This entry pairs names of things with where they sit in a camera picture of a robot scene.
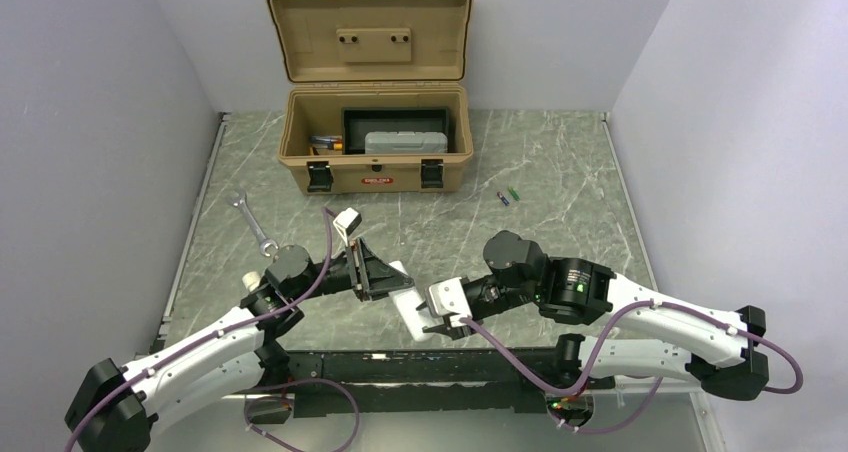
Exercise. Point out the grey plastic case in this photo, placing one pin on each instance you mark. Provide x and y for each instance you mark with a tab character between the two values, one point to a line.
405	143

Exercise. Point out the white remote control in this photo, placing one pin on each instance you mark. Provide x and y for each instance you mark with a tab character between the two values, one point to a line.
414	312

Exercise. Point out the green AAA battery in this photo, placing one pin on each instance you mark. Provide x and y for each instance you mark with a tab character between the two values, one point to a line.
513	194

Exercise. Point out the small white cylinder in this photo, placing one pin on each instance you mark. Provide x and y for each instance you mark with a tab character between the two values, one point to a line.
251	281

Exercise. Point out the black toolbox tray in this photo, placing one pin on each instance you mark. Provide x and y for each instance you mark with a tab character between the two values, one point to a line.
358	122

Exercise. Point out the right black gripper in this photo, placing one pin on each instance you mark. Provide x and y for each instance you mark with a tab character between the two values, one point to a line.
448	329

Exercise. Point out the tan plastic toolbox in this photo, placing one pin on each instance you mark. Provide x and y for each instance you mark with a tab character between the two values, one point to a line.
372	53

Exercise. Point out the orange handled tool in toolbox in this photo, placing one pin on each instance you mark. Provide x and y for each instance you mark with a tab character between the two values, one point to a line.
324	144

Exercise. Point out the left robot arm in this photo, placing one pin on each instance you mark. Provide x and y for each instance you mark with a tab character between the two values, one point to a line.
120	408

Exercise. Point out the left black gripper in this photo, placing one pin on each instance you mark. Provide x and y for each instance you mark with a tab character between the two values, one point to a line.
376	278

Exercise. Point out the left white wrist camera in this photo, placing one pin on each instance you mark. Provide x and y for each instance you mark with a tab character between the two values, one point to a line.
346	222

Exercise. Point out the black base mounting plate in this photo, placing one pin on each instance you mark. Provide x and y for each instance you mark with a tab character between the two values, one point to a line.
313	397

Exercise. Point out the silver open-end wrench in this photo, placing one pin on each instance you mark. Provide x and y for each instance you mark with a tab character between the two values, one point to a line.
266	245

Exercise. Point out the aluminium rail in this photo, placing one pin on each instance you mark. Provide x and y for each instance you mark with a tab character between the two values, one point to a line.
265	369

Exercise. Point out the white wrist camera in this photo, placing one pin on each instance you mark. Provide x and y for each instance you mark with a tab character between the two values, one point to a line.
448	298
346	222

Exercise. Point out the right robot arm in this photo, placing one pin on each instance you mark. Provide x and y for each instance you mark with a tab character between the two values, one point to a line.
644	332

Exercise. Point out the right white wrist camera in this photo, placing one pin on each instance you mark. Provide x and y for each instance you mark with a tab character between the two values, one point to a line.
448	298

